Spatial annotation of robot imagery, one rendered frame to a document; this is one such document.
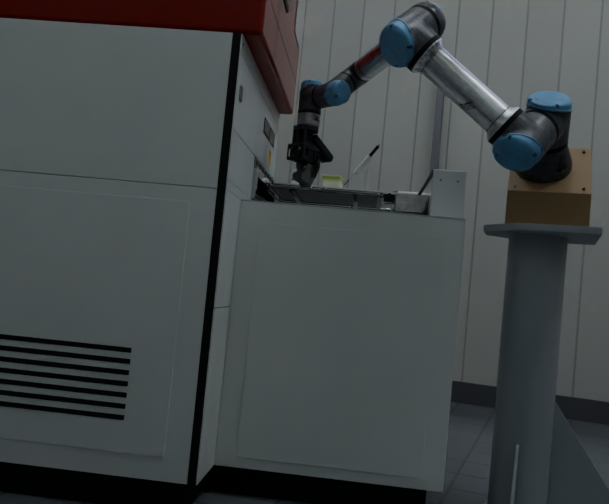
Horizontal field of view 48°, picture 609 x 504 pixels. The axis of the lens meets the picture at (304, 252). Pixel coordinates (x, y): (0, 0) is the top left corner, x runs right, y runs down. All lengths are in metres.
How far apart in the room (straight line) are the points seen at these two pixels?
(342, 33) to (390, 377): 3.07
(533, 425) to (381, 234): 0.67
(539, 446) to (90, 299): 1.26
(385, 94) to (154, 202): 2.81
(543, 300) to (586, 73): 2.47
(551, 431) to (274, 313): 0.84
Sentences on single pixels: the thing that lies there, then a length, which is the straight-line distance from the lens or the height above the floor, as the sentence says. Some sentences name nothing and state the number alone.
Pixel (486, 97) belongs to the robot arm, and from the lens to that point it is 1.88.
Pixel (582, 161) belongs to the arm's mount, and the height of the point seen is 1.03.
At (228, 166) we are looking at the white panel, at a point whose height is 0.88.
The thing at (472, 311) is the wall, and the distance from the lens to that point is 4.10.
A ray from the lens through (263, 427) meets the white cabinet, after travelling 1.94.
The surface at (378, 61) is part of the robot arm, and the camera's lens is 2.18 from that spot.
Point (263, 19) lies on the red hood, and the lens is 1.84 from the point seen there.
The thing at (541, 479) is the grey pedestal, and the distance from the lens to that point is 2.07.
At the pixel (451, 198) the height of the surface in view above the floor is 0.88.
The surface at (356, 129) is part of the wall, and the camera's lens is 4.38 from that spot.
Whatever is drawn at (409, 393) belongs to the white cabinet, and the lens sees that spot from 1.91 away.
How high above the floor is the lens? 0.60
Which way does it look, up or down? 3 degrees up
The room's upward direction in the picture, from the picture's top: 5 degrees clockwise
